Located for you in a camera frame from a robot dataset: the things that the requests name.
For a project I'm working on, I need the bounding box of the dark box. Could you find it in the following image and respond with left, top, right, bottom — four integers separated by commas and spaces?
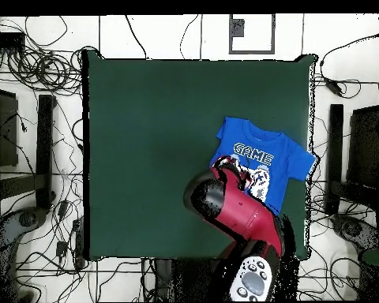
346, 105, 379, 190
0, 88, 19, 168

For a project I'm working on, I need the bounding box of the blue shirt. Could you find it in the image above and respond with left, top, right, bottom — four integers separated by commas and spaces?
209, 116, 317, 216

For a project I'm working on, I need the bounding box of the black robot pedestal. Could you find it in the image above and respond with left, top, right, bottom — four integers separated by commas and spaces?
153, 257, 223, 302

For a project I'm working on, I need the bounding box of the dark green table cloth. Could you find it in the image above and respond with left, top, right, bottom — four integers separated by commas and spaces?
81, 50, 318, 262

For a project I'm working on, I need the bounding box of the small grey square plate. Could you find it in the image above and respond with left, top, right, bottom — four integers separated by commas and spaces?
231, 18, 246, 38

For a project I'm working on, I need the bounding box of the black office chair base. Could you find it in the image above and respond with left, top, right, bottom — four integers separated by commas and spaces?
0, 208, 48, 253
330, 213, 379, 252

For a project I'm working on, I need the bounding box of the black cable coil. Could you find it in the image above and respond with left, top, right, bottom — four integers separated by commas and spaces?
7, 47, 83, 95

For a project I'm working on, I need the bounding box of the grey square frame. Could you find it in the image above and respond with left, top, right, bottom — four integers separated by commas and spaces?
228, 13, 276, 55

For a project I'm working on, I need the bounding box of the black power strip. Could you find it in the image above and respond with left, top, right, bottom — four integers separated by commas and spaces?
0, 32, 26, 51
72, 218, 87, 270

